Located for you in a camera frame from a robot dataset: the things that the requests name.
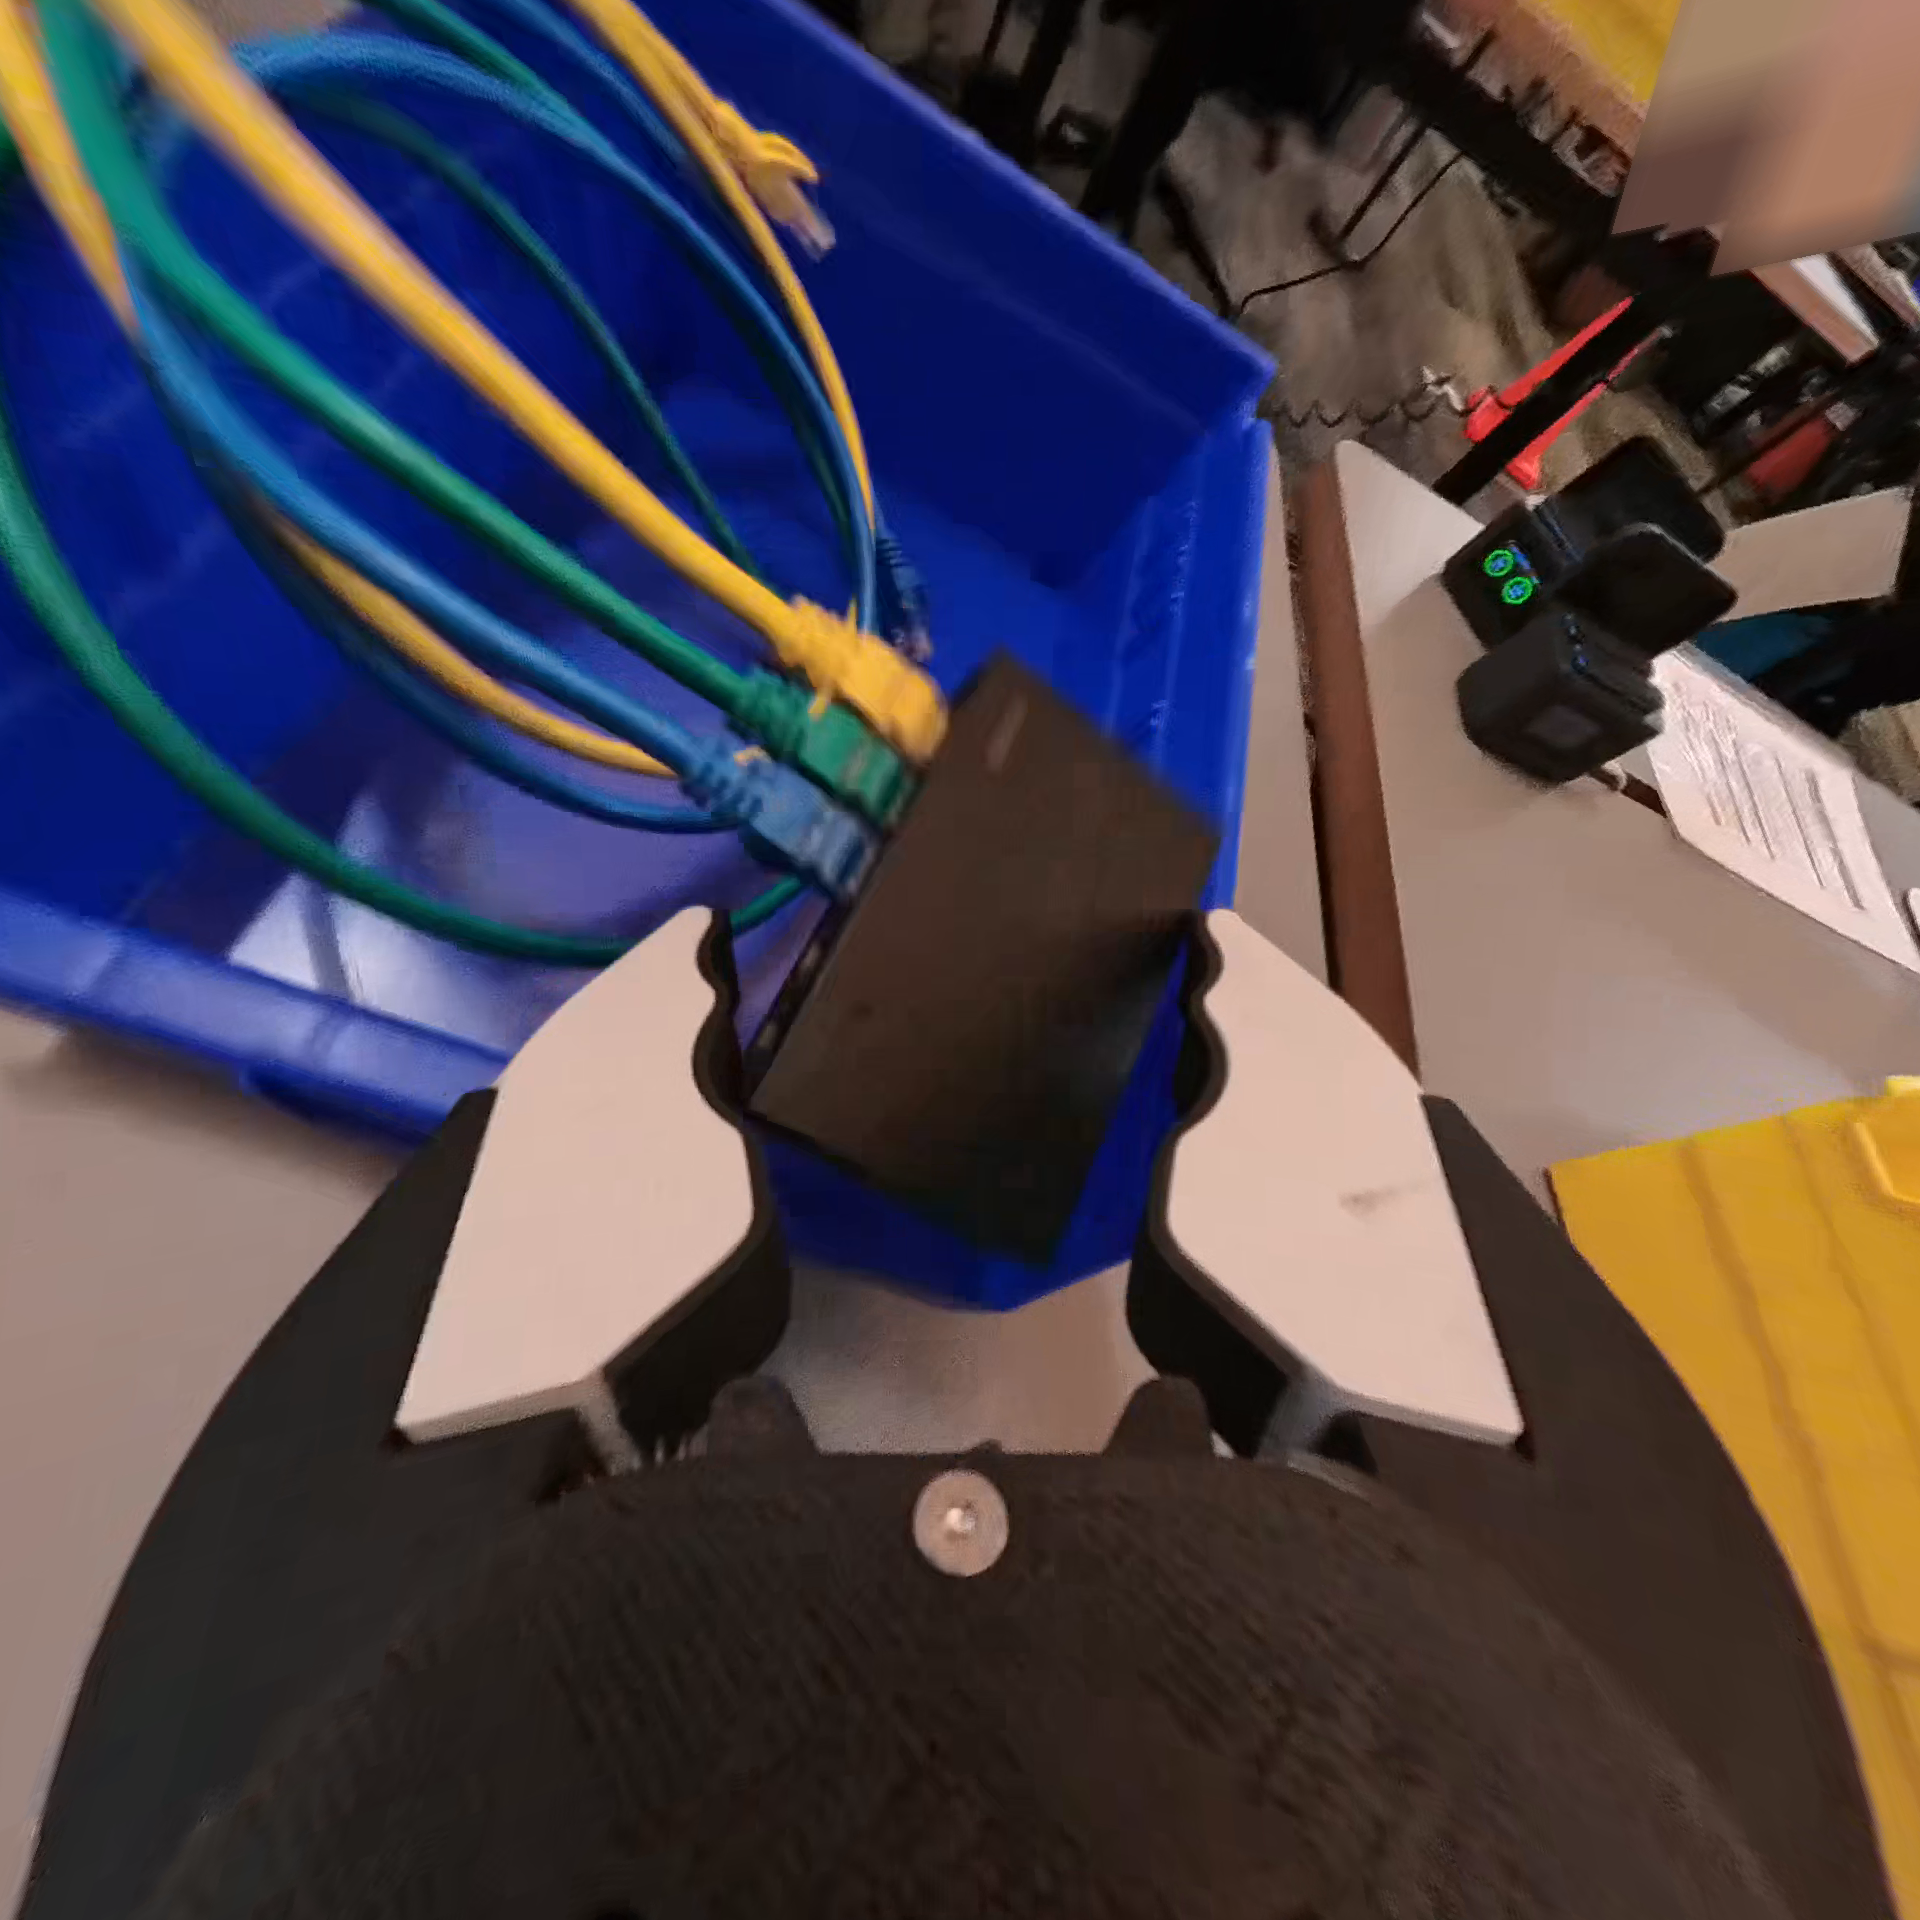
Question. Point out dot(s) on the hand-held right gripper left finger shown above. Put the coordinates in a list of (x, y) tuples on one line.
[(600, 1200)]

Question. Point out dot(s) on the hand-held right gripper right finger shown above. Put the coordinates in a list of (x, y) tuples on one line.
[(1335, 1200)]

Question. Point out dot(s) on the black network switch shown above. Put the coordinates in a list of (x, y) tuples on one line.
[(1003, 975)]

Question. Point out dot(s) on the blue plastic bin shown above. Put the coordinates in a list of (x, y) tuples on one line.
[(1050, 421)]

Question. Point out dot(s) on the yellow plastic bin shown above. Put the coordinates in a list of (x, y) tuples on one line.
[(1769, 1349)]

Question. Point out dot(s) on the printed paper sheet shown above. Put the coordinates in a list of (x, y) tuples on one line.
[(1786, 809)]

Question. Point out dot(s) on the black charging case green lights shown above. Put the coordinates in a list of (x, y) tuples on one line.
[(1507, 578)]

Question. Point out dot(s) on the red bar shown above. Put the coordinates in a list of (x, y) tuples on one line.
[(1545, 389)]

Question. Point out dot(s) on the black action camera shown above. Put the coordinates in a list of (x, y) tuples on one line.
[(1650, 556), (1559, 705)]

